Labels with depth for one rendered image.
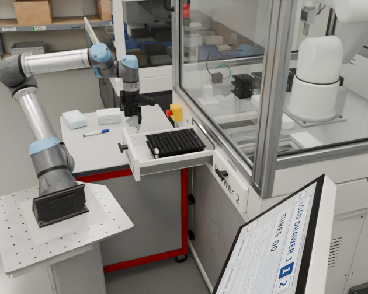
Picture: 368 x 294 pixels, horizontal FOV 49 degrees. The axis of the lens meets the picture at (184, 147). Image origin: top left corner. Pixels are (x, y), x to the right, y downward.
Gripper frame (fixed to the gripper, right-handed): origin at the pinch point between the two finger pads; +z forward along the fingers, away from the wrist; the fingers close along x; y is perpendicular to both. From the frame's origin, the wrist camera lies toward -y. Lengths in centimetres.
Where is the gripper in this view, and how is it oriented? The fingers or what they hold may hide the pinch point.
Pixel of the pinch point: (138, 128)
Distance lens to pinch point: 196.1
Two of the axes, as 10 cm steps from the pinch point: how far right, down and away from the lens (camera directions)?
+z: 0.0, 8.7, 5.0
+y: -9.0, 2.1, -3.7
